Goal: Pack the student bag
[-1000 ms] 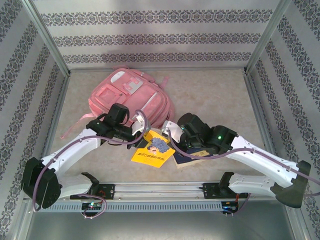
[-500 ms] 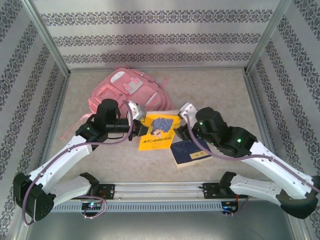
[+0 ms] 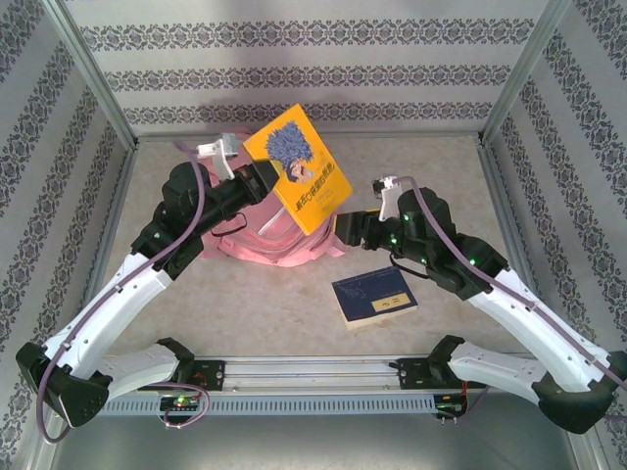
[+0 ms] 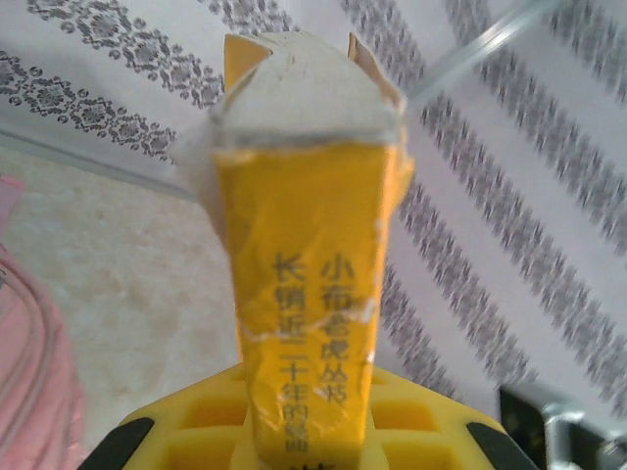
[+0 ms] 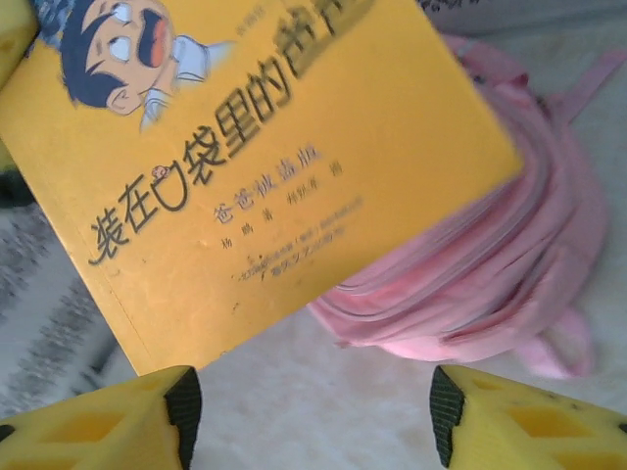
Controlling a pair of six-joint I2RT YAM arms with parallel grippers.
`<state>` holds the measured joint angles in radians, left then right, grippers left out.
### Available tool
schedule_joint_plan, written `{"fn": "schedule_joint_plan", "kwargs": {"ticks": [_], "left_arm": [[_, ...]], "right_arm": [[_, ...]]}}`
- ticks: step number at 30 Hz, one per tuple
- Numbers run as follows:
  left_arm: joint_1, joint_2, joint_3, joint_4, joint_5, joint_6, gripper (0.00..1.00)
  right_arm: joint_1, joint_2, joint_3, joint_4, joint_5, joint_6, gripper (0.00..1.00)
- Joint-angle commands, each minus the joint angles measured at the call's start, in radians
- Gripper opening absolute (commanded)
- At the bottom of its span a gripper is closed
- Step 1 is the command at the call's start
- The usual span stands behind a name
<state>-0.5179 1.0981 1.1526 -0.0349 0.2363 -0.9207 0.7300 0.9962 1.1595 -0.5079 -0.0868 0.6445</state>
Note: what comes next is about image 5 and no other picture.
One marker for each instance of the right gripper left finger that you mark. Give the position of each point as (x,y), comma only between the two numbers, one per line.
(98,431)

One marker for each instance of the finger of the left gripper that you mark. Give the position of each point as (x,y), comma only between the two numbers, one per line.
(7,176)
(14,39)

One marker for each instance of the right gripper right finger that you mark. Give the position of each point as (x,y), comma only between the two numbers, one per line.
(529,431)

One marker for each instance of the pink school backpack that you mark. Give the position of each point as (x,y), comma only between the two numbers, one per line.
(490,254)

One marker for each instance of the yellow cartoon cover book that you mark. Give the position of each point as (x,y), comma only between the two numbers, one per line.
(294,196)

